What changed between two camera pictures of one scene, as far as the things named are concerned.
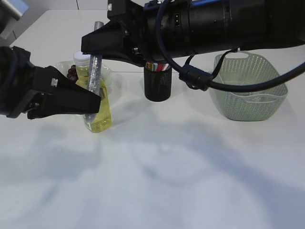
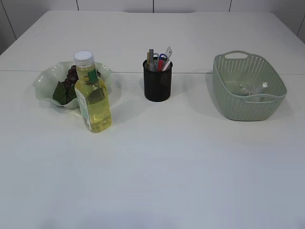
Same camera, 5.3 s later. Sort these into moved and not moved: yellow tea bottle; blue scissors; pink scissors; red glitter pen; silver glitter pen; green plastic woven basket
Moved: blue scissors; silver glitter pen
Not moved: red glitter pen; yellow tea bottle; green plastic woven basket; pink scissors
